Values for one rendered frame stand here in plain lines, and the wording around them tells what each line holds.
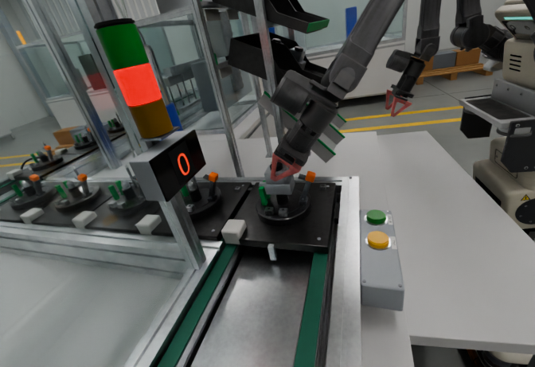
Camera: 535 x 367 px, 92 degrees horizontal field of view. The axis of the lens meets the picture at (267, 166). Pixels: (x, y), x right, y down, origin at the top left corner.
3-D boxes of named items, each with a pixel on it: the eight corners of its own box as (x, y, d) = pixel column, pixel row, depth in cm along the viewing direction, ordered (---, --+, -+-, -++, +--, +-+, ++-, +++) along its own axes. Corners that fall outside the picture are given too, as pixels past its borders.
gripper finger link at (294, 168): (257, 177, 58) (278, 146, 52) (266, 162, 64) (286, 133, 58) (283, 193, 58) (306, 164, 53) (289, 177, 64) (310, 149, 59)
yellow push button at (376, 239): (388, 238, 54) (388, 231, 53) (389, 252, 50) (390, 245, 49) (367, 236, 55) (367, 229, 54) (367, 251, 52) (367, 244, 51)
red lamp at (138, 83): (169, 95, 40) (157, 61, 38) (146, 104, 36) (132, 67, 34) (143, 98, 42) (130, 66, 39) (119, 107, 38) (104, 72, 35)
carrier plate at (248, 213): (336, 188, 73) (335, 181, 72) (328, 254, 53) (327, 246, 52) (256, 187, 81) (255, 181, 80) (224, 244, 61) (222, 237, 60)
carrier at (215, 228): (252, 187, 81) (244, 151, 76) (219, 244, 61) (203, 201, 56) (188, 186, 89) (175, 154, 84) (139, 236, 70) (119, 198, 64)
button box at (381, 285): (390, 229, 62) (391, 208, 60) (403, 312, 45) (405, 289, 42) (359, 228, 65) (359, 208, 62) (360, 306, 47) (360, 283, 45)
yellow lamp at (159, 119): (179, 125, 42) (169, 95, 40) (160, 138, 38) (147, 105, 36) (154, 127, 44) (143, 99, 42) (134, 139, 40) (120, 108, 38)
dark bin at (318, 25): (322, 29, 73) (331, -1, 69) (306, 34, 63) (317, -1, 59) (238, 1, 80) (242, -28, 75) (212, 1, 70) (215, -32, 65)
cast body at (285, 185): (294, 185, 64) (290, 159, 61) (291, 195, 60) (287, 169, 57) (263, 185, 67) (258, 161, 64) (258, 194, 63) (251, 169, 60)
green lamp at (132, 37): (157, 60, 38) (143, 22, 36) (132, 66, 34) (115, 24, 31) (130, 65, 39) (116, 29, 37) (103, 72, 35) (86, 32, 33)
